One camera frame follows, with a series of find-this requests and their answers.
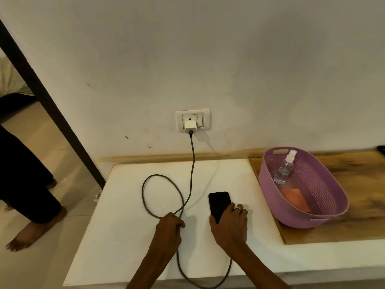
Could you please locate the person's right hand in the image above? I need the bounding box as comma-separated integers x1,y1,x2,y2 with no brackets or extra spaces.
209,202,249,254

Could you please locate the clear spray bottle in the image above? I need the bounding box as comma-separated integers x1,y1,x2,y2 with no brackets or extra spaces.
273,149,297,185

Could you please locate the person's left forearm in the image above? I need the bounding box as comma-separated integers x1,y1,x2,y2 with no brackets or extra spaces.
126,251,178,289

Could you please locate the purple plastic basket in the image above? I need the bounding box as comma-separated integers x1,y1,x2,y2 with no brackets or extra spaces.
259,147,350,229

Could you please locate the person's right forearm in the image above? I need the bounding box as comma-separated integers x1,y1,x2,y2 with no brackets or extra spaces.
225,244,292,289

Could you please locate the person's left hand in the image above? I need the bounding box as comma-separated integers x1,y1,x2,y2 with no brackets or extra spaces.
149,212,186,257

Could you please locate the white wall socket plate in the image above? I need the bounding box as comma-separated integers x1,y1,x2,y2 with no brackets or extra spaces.
176,108,211,133

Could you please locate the grey charging cable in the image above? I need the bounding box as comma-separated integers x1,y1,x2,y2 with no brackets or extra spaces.
141,132,233,289

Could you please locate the orange cloth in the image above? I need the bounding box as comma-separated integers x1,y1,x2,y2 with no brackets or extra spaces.
281,187,311,213

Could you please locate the black smartphone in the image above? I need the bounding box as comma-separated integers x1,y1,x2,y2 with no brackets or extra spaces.
208,191,232,224

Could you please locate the dark door frame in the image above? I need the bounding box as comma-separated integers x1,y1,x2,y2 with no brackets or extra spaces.
0,19,106,189

